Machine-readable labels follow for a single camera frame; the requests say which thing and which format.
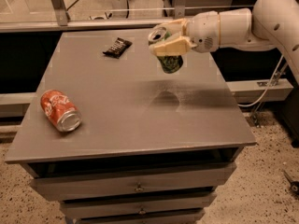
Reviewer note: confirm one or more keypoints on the middle grey drawer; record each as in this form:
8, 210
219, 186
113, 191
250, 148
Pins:
139, 204

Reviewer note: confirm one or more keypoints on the grey drawer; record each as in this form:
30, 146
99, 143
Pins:
189, 216
139, 204
133, 182

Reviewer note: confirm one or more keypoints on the top grey drawer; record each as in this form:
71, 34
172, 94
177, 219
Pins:
133, 182

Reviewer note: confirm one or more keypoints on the bottom grey drawer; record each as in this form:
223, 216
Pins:
189, 216

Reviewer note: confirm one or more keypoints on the red cola can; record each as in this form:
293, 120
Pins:
60, 111

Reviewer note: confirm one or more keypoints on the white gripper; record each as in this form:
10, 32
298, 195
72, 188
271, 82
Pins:
203, 32

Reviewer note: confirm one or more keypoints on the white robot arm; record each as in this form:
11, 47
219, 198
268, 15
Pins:
271, 24

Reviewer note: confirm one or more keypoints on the black caster wheel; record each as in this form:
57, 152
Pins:
294, 184

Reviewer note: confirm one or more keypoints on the green soda can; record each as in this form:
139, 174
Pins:
170, 61

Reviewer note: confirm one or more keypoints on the grey drawer cabinet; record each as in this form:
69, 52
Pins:
134, 116

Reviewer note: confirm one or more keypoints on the black snack wrapper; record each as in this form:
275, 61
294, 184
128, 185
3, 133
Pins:
118, 48

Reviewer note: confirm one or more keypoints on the metal railing frame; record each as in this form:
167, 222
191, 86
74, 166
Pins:
19, 16

